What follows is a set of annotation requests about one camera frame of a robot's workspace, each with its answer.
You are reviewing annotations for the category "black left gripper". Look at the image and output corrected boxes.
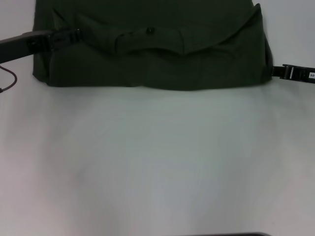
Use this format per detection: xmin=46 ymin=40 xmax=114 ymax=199
xmin=0 ymin=28 xmax=82 ymax=59

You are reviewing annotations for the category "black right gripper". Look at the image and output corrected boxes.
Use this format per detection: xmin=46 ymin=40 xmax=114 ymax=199
xmin=271 ymin=64 xmax=315 ymax=85

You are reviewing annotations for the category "dark green FREE T-shirt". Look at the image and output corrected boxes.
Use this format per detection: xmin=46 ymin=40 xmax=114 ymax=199
xmin=31 ymin=0 xmax=274 ymax=91

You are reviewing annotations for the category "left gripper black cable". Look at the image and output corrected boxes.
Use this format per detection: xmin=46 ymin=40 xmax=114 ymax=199
xmin=0 ymin=64 xmax=18 ymax=94

